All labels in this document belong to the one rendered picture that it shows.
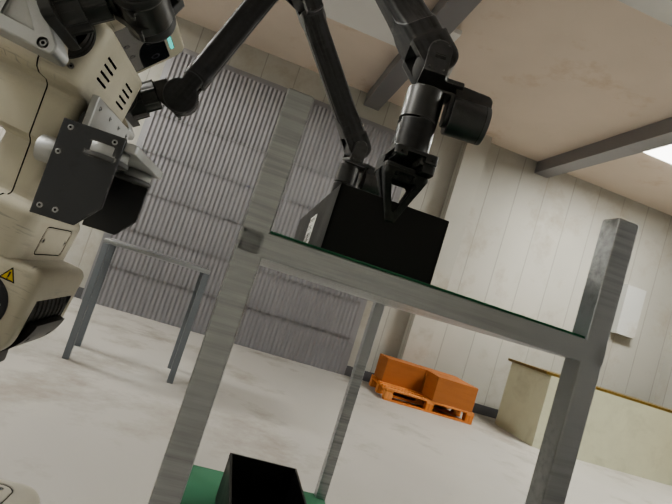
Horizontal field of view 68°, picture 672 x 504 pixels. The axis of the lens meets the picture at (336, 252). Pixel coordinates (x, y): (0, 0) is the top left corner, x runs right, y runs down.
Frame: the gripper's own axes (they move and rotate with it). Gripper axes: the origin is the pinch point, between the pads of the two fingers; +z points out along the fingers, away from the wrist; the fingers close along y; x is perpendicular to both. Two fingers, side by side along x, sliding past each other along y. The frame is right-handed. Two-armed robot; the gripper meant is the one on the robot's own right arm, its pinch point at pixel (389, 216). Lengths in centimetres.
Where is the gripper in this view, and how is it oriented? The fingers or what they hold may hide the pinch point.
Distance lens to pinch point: 73.2
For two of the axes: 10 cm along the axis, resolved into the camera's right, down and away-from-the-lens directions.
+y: -1.8, 0.4, 9.8
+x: -9.4, -3.0, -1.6
